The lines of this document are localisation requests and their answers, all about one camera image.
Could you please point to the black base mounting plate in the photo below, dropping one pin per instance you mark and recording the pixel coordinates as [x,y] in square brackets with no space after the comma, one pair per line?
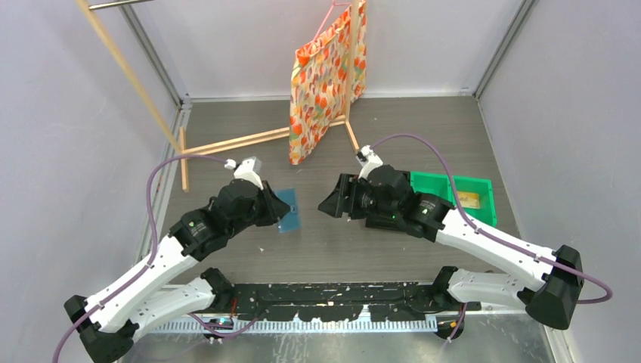
[384,301]

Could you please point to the black plastic bin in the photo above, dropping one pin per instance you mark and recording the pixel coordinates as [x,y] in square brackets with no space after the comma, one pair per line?
[380,223]

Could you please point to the blue leather card holder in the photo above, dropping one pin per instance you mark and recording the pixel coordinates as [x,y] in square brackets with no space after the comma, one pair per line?
[291,221]

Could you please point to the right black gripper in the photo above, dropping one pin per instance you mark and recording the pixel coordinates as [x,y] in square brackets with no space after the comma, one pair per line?
[336,203]

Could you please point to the floral orange fabric bag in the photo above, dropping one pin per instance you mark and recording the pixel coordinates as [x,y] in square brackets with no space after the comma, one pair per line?
[329,75]

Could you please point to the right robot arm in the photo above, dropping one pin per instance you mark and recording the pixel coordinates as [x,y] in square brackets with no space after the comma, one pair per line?
[536,279]

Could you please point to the pink clothes hanger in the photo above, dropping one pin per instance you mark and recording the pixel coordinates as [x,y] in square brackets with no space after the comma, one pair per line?
[333,13]

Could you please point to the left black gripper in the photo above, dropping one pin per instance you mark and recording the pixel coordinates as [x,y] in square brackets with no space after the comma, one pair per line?
[275,209]

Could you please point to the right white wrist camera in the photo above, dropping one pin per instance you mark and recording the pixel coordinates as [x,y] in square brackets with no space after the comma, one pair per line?
[369,160]

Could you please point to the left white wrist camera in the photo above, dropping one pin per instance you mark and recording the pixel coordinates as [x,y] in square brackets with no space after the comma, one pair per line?
[248,170]

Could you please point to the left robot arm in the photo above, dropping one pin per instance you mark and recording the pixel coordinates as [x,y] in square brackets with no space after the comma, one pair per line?
[111,321]

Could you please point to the gold card in bin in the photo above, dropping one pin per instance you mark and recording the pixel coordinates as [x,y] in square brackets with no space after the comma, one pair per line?
[469,200]

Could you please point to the wooden clothes rack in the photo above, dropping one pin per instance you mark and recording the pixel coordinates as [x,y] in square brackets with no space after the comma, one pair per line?
[177,139]

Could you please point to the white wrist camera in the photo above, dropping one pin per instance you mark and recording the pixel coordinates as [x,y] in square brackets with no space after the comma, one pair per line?
[369,160]
[248,170]

